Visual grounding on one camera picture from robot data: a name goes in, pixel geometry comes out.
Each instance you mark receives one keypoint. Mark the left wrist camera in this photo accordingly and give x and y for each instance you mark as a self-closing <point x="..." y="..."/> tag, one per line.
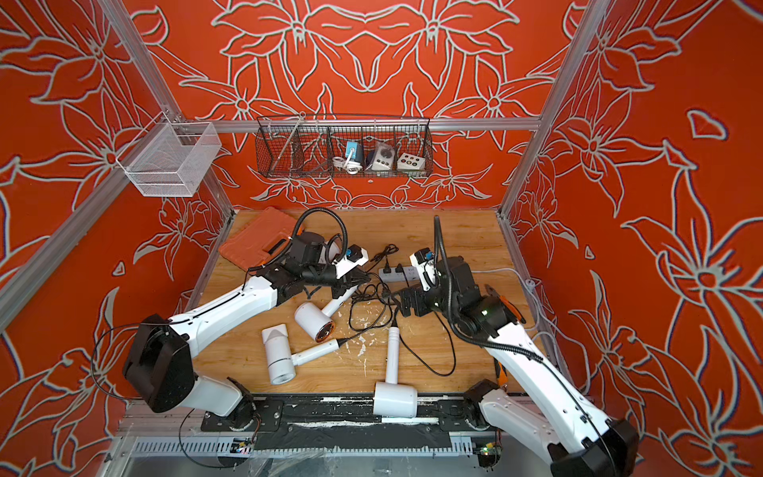
<point x="354" y="257"/>

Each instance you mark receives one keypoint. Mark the white power strip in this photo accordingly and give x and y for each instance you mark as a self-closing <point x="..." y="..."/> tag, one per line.
<point x="407" y="274"/>

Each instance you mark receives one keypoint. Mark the aluminium frame post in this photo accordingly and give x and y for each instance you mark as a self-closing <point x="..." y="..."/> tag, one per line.
<point x="120" y="20"/>

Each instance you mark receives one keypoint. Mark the blue small box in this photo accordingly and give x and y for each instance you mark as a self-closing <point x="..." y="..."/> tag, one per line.
<point x="353" y="153"/>

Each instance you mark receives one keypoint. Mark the orange utility knife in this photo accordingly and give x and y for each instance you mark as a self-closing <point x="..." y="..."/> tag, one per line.
<point x="501" y="374"/>

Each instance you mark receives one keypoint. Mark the white socket cube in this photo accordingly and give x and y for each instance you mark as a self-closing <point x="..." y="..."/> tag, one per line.
<point x="409" y="163"/>

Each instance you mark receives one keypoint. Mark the white hair dryer middle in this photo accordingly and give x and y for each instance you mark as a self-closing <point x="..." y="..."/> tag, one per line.
<point x="317" y="322"/>

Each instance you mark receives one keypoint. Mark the white hair dryer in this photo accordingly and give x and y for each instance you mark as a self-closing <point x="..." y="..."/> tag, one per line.
<point x="281" y="362"/>
<point x="317" y="322"/>
<point x="392" y="399"/>
<point x="333" y="249"/>

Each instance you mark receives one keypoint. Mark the clear plastic wall bin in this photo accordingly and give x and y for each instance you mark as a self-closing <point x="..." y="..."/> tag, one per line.
<point x="170" y="159"/>

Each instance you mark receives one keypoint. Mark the white adapter box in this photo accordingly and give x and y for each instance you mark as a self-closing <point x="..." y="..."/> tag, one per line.
<point x="383" y="158"/>

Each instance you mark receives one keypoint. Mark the black wire wall basket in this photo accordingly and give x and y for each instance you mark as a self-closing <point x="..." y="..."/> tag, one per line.
<point x="313" y="146"/>

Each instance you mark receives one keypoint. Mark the white hair dryer back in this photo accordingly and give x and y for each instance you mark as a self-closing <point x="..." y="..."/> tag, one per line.
<point x="333" y="249"/>

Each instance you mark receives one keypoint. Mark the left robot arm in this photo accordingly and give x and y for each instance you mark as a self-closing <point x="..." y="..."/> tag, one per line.
<point x="160" y="365"/>

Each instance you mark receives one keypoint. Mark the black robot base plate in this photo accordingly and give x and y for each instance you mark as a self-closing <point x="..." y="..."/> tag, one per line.
<point x="281" y="412"/>

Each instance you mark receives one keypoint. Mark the orange plastic tool case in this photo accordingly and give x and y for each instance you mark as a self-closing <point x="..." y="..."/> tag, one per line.
<point x="259" y="241"/>

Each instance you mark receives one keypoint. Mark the white hair dryer front left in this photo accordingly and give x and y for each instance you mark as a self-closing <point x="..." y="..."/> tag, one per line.
<point x="281" y="362"/>

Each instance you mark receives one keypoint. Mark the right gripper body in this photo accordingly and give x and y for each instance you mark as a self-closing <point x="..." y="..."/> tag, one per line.
<point x="425" y="301"/>

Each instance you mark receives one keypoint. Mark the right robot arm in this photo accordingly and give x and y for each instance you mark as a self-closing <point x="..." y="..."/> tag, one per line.
<point x="564" y="428"/>

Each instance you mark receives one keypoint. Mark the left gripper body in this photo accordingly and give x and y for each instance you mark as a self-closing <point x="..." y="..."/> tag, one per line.
<point x="325" y="275"/>

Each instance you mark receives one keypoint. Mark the white hair dryer front right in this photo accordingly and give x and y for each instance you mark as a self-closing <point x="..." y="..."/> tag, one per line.
<point x="392" y="399"/>

